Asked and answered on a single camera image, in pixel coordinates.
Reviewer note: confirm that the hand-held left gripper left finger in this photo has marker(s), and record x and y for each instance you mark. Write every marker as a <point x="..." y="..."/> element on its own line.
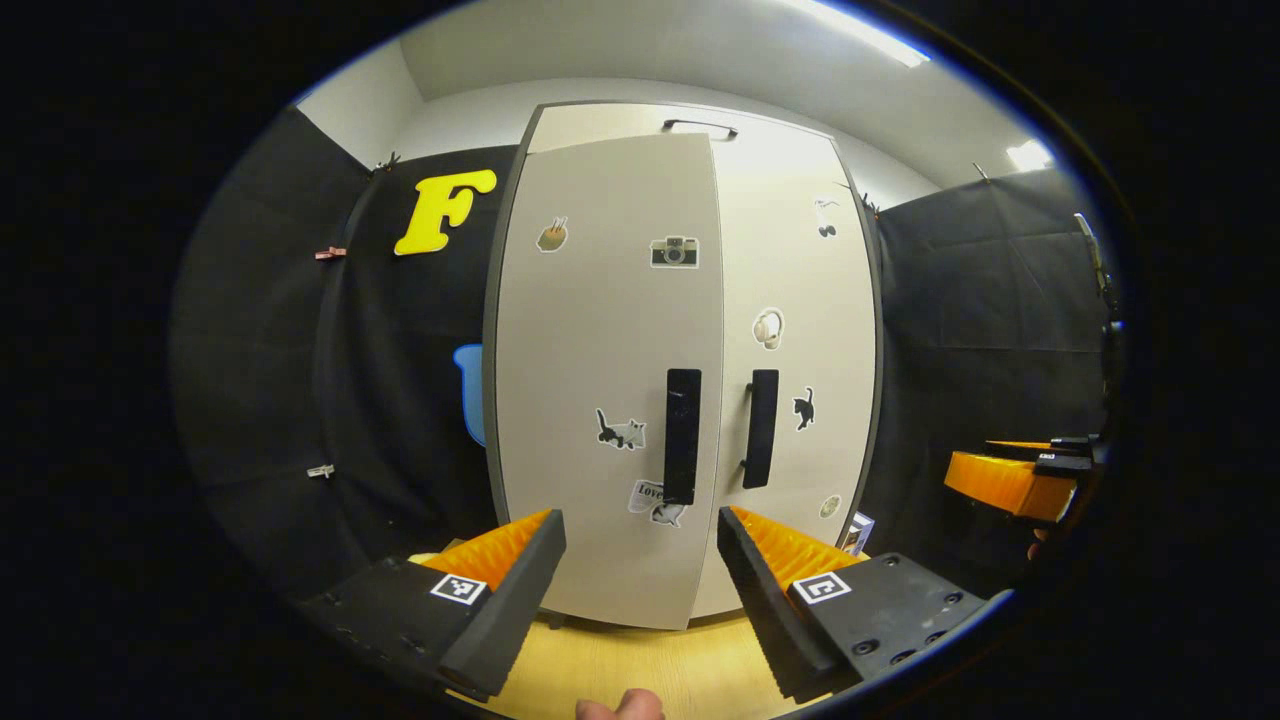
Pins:
<point x="510" y="605"/>

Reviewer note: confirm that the small ceiling light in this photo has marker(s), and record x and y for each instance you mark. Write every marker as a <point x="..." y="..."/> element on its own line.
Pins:
<point x="1030" y="156"/>

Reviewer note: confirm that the red cloth clip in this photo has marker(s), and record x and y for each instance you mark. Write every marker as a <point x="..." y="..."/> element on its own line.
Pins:
<point x="330" y="253"/>

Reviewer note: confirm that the white shoe cabinet door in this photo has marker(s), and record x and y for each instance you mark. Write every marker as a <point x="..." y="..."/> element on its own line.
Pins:
<point x="600" y="350"/>
<point x="840" y="350"/>

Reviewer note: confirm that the black tripod stand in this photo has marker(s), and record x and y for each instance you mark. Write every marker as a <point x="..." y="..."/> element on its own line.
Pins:
<point x="1114" y="328"/>

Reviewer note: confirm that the long ceiling light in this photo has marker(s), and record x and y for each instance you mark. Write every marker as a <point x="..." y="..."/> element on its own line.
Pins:
<point x="870" y="32"/>

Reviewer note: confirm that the white cloth clip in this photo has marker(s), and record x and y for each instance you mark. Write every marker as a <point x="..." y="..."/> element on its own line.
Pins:
<point x="320" y="470"/>

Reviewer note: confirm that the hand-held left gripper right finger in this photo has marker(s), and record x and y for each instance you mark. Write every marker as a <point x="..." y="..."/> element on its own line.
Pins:
<point x="765" y="610"/>

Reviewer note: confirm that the white cabinet drawer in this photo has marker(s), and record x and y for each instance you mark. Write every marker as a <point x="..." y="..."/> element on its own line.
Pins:
<point x="600" y="125"/>

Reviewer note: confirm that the white grey shoe cabinet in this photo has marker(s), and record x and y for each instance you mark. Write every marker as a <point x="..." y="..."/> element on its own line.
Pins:
<point x="489" y="400"/>

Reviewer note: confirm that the dark cloth clip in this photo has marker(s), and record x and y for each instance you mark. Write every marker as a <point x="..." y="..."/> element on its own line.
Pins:
<point x="385" y="163"/>

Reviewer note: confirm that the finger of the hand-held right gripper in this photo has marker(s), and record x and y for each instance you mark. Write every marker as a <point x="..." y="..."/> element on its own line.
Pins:
<point x="1005" y="487"/>
<point x="1065" y="460"/>

